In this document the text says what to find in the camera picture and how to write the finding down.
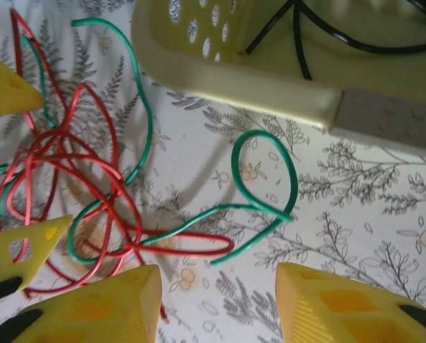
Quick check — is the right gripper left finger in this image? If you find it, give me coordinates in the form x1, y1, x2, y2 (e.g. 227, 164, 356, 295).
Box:
0, 264, 163, 343

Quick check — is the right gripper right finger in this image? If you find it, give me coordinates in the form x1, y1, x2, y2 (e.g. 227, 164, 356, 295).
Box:
274, 262, 426, 343

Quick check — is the red cable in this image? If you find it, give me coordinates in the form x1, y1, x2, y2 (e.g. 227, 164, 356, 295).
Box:
0, 9, 146, 297
0, 81, 236, 322

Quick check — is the green cable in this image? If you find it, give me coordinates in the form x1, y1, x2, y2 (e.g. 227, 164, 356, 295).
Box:
69, 130, 299, 267
0, 17, 155, 233

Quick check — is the black cable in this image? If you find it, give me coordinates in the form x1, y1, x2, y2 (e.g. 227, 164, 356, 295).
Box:
244, 0, 314, 81
298, 0, 426, 54

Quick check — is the floral patterned table cover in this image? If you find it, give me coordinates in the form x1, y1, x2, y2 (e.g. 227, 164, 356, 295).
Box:
0, 0, 426, 343

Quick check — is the yellow-green plastic basket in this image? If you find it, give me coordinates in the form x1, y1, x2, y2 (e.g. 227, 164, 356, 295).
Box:
129, 0, 426, 131

